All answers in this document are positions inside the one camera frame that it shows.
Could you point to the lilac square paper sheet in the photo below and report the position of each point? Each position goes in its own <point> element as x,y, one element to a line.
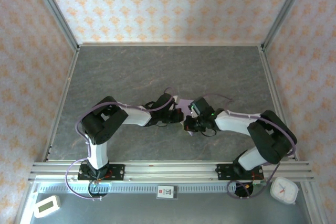
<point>185,106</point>

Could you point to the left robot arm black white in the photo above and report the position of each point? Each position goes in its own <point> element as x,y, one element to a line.
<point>102,127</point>

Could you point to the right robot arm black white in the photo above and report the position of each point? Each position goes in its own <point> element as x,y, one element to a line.
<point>273,140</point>

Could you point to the white square clock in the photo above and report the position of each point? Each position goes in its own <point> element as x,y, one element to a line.
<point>284,190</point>

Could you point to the aluminium table edge bar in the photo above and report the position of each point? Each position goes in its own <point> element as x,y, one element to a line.
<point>270,77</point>
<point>170,44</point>
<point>68,82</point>

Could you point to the white label card red mark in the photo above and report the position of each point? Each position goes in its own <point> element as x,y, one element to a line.
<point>166,192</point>

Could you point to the grey metal shelf panel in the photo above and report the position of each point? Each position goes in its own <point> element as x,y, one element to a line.
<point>170,211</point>

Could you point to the white digital timer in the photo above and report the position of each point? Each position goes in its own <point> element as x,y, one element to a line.
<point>47,206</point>

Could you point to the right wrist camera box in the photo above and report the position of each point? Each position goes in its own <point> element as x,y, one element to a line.
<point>193,112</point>

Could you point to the aluminium mounting rail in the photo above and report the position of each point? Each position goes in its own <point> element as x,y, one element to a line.
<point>170,170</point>

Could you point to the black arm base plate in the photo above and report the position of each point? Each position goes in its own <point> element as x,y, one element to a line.
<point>223,171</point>
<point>118,171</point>

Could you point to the aluminium frame post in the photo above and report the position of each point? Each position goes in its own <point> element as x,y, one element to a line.
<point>56,14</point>
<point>284,11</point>

